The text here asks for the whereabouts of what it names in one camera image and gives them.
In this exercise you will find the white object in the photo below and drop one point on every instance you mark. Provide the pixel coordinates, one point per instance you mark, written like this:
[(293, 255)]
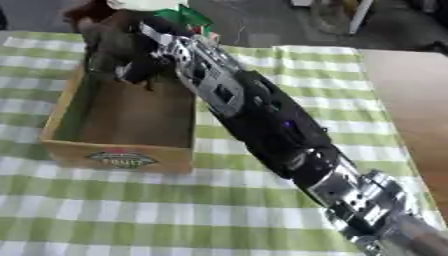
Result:
[(146, 3)]

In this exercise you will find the white furniture leg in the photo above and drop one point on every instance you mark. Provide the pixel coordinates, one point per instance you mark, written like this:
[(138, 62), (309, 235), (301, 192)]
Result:
[(360, 16)]

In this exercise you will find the green leafy toy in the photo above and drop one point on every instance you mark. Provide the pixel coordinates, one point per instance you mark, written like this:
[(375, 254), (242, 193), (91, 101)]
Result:
[(185, 17)]

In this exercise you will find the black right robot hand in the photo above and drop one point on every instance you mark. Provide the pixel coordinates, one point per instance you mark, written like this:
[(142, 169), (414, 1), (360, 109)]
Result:
[(147, 66)]

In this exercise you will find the tan cardboard box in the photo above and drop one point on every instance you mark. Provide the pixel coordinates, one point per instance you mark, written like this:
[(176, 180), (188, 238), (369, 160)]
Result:
[(134, 123)]

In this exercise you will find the dark brown soft toy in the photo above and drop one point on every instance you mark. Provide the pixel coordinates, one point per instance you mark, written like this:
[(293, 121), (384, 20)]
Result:
[(87, 12)]

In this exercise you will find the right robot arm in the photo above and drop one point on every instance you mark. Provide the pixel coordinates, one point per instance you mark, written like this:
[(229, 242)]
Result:
[(274, 130)]

